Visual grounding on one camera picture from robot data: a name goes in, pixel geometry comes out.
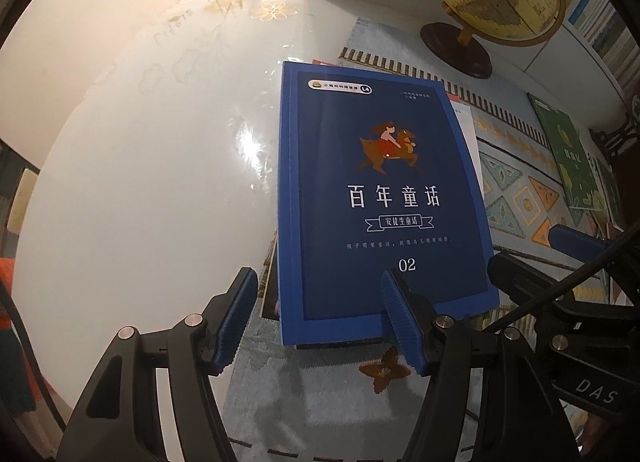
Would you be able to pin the orange and teal cloth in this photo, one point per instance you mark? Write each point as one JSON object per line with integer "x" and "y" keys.
{"x": 15, "y": 337}

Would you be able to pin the patterned woven table mat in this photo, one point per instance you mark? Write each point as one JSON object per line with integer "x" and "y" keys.
{"x": 310, "y": 392}

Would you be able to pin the round fan ornament on stand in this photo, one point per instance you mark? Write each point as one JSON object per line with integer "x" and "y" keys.
{"x": 617, "y": 141}

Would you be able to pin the row of shelved books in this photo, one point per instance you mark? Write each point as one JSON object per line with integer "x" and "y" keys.
{"x": 605, "y": 26}

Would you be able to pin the green book with yellow print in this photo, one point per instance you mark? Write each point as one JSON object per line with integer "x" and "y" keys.
{"x": 567, "y": 151}

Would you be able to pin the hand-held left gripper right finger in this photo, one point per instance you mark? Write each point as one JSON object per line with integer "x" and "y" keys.
{"x": 402, "y": 322}

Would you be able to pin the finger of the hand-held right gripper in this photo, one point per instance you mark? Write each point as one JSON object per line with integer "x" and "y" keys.
{"x": 520, "y": 277}
{"x": 575, "y": 239}

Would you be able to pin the white photo cover book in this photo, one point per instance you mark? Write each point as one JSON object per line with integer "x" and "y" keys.
{"x": 470, "y": 141}

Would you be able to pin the blue storybook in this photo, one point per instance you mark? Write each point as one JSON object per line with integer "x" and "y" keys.
{"x": 370, "y": 202}

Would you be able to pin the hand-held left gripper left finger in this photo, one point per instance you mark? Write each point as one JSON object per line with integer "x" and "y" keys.
{"x": 235, "y": 314}

